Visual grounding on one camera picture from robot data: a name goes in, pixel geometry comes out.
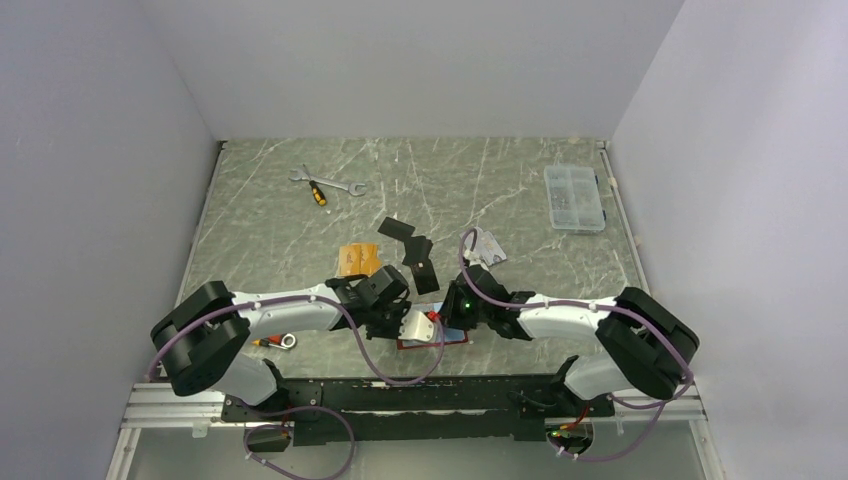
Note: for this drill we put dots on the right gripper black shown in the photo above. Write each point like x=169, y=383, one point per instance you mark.
x=450, y=316

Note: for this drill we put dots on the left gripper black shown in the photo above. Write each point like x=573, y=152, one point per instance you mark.
x=401, y=307

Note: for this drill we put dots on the red leather card holder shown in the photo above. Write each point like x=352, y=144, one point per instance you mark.
x=449, y=336

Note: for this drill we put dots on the single black VIP card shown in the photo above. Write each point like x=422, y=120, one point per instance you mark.
x=425, y=277

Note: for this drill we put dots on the stack of silver cards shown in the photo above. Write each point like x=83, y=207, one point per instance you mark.
x=482, y=246

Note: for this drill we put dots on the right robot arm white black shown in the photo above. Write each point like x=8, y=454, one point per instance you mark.
x=642, y=345

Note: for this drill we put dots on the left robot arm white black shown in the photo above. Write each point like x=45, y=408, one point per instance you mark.
x=199, y=343

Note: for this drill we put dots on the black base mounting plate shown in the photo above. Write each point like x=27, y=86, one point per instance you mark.
x=520, y=407

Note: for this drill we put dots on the yellow black screwdriver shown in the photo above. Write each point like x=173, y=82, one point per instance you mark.
x=317, y=193

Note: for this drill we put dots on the clear plastic compartment box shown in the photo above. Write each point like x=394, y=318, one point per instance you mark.
x=574, y=198

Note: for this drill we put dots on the silver open-end wrench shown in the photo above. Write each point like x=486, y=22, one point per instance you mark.
x=353, y=188

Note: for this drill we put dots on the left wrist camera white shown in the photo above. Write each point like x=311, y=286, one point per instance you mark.
x=420, y=327

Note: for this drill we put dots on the red handled adjustable wrench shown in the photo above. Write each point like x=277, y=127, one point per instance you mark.
x=283, y=342

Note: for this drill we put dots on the aluminium rail frame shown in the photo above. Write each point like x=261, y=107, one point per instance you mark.
x=154, y=406

